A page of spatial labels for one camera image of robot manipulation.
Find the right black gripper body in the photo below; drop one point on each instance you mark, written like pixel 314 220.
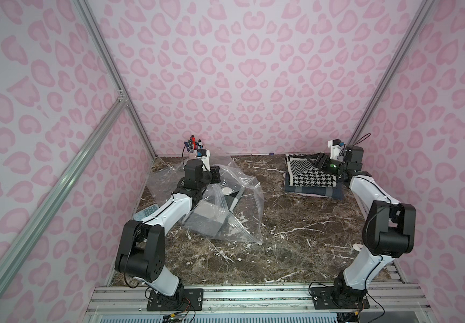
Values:
pixel 323 161

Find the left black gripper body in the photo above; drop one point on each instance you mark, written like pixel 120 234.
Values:
pixel 215 174

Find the navy plaid blanket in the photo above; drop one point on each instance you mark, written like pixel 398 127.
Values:
pixel 336 193

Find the clear plastic vacuum bag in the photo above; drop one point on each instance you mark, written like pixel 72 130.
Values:
pixel 249 211

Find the black white houndstooth knit blanket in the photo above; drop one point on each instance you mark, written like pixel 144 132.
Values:
pixel 301 172

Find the pink fluffy blanket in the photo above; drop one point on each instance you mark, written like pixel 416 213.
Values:
pixel 311 195

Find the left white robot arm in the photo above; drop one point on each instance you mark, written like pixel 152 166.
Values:
pixel 141 251

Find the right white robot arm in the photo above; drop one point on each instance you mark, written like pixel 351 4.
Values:
pixel 388 231

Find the grey plaid blanket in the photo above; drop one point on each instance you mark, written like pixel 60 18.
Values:
pixel 213 216

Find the light blue calculator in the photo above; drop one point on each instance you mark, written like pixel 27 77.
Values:
pixel 147 212

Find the small white pink clip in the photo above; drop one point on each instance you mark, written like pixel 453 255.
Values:
pixel 357 247

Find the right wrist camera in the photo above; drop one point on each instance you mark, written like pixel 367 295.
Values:
pixel 337 147

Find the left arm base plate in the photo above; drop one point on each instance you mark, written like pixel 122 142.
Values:
pixel 183 299

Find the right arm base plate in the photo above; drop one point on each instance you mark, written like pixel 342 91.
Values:
pixel 331 298

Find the aluminium front rail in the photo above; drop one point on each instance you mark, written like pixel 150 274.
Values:
pixel 386 302

